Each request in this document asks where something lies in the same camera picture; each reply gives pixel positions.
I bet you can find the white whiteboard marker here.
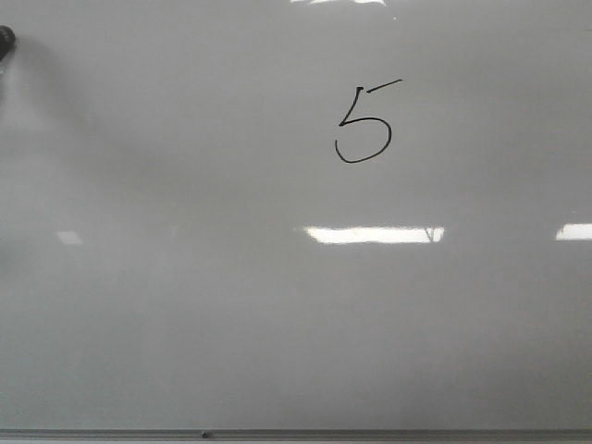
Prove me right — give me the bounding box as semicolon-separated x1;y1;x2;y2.
0;25;17;60

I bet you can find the white whiteboard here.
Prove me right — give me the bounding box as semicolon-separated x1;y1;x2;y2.
1;1;591;429

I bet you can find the grey aluminium whiteboard frame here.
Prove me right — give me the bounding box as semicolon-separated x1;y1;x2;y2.
1;428;591;443

